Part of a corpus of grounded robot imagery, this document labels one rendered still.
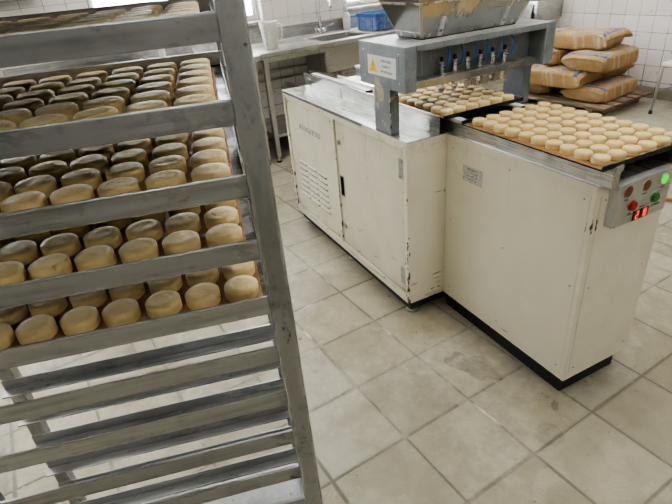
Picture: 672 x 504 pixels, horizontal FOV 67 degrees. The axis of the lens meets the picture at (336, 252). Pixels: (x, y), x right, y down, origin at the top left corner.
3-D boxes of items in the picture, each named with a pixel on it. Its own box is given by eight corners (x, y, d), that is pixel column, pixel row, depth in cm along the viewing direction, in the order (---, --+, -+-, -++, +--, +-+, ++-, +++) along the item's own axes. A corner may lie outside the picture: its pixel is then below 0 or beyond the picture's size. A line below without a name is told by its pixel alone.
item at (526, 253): (440, 305, 241) (445, 118, 197) (496, 282, 254) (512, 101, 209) (559, 400, 186) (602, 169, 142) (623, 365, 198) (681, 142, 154)
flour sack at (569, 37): (537, 48, 506) (538, 30, 498) (560, 41, 527) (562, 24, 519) (609, 53, 455) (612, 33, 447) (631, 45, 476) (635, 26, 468)
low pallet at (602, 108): (496, 101, 547) (496, 90, 541) (543, 87, 583) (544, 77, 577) (601, 121, 458) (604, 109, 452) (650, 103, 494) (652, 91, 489)
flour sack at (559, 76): (513, 82, 516) (515, 64, 507) (539, 74, 536) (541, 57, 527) (580, 91, 464) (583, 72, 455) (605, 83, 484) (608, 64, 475)
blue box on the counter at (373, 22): (376, 31, 454) (375, 14, 447) (356, 29, 476) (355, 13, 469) (409, 25, 473) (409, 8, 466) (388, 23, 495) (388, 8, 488)
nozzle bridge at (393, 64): (362, 124, 218) (357, 40, 201) (493, 94, 244) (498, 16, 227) (405, 143, 192) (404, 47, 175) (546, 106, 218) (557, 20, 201)
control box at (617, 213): (601, 225, 154) (610, 182, 147) (654, 205, 162) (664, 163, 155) (612, 230, 151) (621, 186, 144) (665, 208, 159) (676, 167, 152)
